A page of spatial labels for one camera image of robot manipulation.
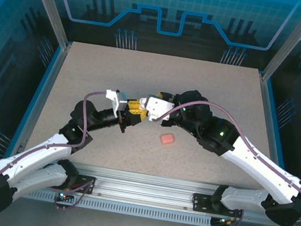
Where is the pink earbud charging case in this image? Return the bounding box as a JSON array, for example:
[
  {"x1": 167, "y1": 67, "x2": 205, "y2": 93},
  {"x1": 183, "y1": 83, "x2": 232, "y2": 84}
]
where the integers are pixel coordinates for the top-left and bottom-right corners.
[{"x1": 159, "y1": 131, "x2": 176, "y2": 146}]

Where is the blue table edge trim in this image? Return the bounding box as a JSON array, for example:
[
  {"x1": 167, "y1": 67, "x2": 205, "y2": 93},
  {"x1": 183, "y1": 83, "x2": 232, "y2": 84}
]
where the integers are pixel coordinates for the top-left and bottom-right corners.
[
  {"x1": 252, "y1": 78, "x2": 301, "y2": 181},
  {"x1": 5, "y1": 38, "x2": 65, "y2": 164}
]

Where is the small LED circuit board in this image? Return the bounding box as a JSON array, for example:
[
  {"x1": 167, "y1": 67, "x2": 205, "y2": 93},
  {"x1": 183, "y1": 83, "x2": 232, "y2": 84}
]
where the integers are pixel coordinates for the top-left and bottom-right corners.
[
  {"x1": 55, "y1": 189, "x2": 75, "y2": 204},
  {"x1": 212, "y1": 215, "x2": 235, "y2": 226}
]

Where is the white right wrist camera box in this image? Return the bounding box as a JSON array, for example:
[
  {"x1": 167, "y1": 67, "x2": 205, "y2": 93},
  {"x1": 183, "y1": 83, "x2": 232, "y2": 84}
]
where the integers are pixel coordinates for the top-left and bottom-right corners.
[{"x1": 143, "y1": 93, "x2": 177, "y2": 125}]

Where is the white grey left wrist camera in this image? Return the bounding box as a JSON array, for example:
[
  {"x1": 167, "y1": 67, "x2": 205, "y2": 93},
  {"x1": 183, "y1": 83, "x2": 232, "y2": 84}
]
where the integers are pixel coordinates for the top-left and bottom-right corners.
[{"x1": 101, "y1": 88, "x2": 130, "y2": 120}]

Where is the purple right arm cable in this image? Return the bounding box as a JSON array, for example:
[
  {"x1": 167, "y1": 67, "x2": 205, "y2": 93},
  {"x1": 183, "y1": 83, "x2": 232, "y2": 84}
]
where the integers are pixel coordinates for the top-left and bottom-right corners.
[{"x1": 134, "y1": 92, "x2": 301, "y2": 226}]

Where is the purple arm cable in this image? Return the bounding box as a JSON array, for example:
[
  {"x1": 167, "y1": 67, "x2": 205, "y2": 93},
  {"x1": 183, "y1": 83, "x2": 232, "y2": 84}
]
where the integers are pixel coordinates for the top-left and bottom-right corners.
[
  {"x1": 134, "y1": 92, "x2": 301, "y2": 226},
  {"x1": 0, "y1": 74, "x2": 109, "y2": 226}
]

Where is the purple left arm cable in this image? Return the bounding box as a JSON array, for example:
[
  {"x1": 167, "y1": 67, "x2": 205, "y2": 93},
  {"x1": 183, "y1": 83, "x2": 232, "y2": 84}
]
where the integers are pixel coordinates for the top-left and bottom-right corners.
[{"x1": 0, "y1": 74, "x2": 109, "y2": 226}]

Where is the aluminium table side rail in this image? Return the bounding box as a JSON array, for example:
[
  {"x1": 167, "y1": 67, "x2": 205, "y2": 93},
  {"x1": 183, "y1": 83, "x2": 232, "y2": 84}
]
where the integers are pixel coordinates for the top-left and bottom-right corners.
[
  {"x1": 16, "y1": 37, "x2": 72, "y2": 161},
  {"x1": 244, "y1": 73, "x2": 298, "y2": 180}
]

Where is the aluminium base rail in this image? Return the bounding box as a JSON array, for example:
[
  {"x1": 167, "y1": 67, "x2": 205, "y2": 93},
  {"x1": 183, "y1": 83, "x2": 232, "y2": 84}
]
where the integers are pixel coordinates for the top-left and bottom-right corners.
[{"x1": 14, "y1": 153, "x2": 295, "y2": 226}]

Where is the perforated metal cable duct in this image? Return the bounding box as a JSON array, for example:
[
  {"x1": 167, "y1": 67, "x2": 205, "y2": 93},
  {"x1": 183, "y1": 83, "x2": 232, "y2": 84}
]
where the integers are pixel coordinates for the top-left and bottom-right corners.
[{"x1": 22, "y1": 186, "x2": 215, "y2": 226}]

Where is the aluminium frame post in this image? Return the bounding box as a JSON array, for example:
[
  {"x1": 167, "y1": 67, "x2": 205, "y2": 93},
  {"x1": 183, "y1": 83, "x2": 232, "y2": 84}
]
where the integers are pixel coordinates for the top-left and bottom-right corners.
[
  {"x1": 260, "y1": 0, "x2": 301, "y2": 87},
  {"x1": 10, "y1": 0, "x2": 79, "y2": 51}
]

